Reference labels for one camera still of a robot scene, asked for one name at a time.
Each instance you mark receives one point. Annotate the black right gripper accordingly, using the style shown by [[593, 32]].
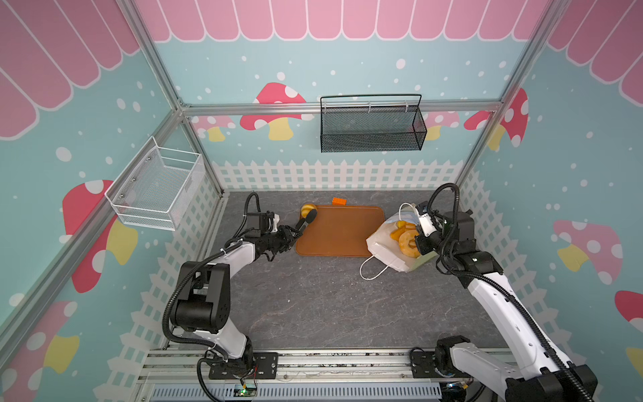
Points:
[[422, 244]]

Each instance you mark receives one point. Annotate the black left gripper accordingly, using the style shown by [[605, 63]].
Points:
[[287, 239]]

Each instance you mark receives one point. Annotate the yellow round fake bun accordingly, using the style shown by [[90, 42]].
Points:
[[306, 209]]

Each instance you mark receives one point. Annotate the steel tongs with black tips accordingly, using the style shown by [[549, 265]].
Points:
[[303, 223]]

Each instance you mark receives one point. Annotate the white paper bag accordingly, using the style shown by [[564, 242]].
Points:
[[387, 251]]

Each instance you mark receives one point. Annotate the twisted ring fake bread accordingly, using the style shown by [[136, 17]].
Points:
[[407, 244]]

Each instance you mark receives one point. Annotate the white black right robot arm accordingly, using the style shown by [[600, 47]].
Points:
[[542, 371]]

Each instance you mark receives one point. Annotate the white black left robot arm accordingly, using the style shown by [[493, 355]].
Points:
[[198, 311]]

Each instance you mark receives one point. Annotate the flat oval fake bread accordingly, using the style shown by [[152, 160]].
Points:
[[400, 228]]

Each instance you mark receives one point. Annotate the brown plastic tray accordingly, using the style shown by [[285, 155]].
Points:
[[340, 231]]

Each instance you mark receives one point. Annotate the orange toy brick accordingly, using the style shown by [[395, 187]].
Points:
[[338, 201]]

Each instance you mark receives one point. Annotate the white wire wall basket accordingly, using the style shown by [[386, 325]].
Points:
[[154, 191]]

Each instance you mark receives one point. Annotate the black mesh wall basket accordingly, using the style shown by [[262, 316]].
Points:
[[371, 123]]

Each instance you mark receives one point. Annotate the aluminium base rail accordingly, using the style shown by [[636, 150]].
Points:
[[367, 374]]

